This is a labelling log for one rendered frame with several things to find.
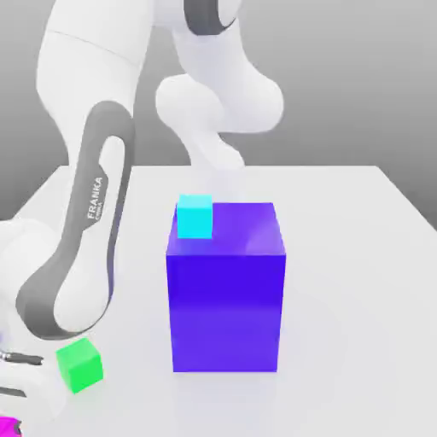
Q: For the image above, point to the small cyan cube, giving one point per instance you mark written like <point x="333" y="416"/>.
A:
<point x="194" y="216"/>

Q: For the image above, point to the small green cube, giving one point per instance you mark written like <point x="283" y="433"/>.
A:
<point x="79" y="366"/>

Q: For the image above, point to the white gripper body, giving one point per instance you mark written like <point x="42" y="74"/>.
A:
<point x="30" y="399"/>

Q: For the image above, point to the large blue box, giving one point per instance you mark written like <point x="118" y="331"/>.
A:
<point x="225" y="307"/>

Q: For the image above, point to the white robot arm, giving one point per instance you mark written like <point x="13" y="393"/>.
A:
<point x="88" y="82"/>

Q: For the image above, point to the small magenta cube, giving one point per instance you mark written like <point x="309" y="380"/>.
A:
<point x="8" y="428"/>

